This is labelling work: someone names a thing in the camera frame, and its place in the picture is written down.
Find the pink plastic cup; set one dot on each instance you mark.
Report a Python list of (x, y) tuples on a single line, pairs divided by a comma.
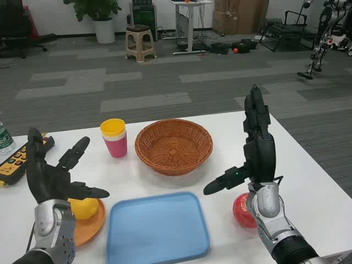
[(118, 148)]

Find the yellow plastic cup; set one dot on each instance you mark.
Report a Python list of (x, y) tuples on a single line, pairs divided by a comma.
[(112, 129)]

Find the white plant pot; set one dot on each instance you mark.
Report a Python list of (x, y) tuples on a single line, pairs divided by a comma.
[(104, 30)]

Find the small black case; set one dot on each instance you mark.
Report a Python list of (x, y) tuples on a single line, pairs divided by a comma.
[(220, 48)]

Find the orange plate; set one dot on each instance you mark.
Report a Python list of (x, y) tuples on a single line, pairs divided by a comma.
[(88, 231)]

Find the clear plastic water bottle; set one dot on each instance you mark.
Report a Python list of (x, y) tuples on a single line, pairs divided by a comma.
[(5, 140)]

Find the yellow lemon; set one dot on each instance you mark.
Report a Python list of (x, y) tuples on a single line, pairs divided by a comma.
[(83, 209)]

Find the red apple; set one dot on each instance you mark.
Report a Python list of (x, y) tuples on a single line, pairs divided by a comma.
[(240, 210)]

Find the silver black humanoid robot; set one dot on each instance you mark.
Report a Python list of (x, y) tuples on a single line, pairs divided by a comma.
[(323, 24)]

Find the green potted plant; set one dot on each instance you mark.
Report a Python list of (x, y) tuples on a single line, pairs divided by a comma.
[(93, 8)]

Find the blue plastic tray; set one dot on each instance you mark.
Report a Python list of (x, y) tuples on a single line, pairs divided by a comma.
[(156, 231)]

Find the beige plastic stool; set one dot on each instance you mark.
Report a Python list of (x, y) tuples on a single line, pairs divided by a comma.
[(140, 35)]

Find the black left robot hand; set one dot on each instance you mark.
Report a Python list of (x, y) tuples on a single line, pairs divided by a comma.
[(46, 178)]

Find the black folding lounger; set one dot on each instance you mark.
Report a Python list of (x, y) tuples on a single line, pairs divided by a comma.
[(283, 30)]

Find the white standing desk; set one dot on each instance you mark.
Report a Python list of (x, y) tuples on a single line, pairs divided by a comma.
[(190, 16)]

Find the brown wicker basket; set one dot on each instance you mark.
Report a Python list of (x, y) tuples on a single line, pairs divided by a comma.
[(173, 148)]

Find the large black case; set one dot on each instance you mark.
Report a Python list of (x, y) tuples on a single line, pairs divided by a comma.
[(246, 45)]

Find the white toy car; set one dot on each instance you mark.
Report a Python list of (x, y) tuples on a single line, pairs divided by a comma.
[(341, 42)]

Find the black computer tower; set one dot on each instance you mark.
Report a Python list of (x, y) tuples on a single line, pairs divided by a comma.
[(144, 16)]

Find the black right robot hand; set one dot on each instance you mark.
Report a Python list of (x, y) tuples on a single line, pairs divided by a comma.
[(261, 156)]

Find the black office chair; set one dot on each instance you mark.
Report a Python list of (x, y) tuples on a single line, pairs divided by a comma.
[(13, 27)]

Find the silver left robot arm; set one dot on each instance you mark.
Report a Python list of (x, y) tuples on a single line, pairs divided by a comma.
[(55, 236)]

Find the white plastic cup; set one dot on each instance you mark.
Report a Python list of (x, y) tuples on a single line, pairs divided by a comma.
[(118, 138)]

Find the yellow black remote controller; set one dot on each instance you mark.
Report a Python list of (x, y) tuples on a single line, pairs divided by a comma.
[(15, 165)]

